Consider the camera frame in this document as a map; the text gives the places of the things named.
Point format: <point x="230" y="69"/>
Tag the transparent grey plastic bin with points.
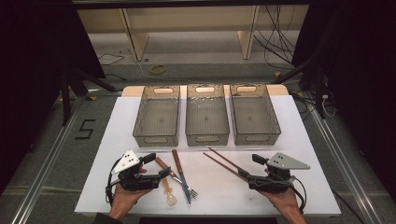
<point x="207" y="118"/>
<point x="253" y="116"/>
<point x="158" y="118"/>

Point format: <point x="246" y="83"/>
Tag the yellow tape roll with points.
<point x="152" y="70"/>

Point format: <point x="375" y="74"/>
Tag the black curtain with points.
<point x="364" y="77"/>
<point x="37" y="62"/>

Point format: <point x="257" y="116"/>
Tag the black metal stand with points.
<point x="319" y="90"/>

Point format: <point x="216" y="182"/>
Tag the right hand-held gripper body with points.
<point x="274" y="183"/>

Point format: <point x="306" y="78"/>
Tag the brown wooden chopstick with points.
<point x="224" y="159"/>
<point x="221" y="165"/>

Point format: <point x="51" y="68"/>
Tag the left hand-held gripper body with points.
<point x="137" y="182"/>

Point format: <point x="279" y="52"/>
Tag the black tripod stand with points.
<point x="66" y="96"/>

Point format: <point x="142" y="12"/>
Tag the aluminium floor rail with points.
<point x="342" y="161"/>
<point x="46" y="161"/>

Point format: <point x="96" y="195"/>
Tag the light wooden furniture frame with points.
<point x="138" y="37"/>

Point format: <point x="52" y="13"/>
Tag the person's left hand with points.
<point x="123" y="200"/>

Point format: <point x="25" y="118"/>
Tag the person's right hand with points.
<point x="288" y="200"/>

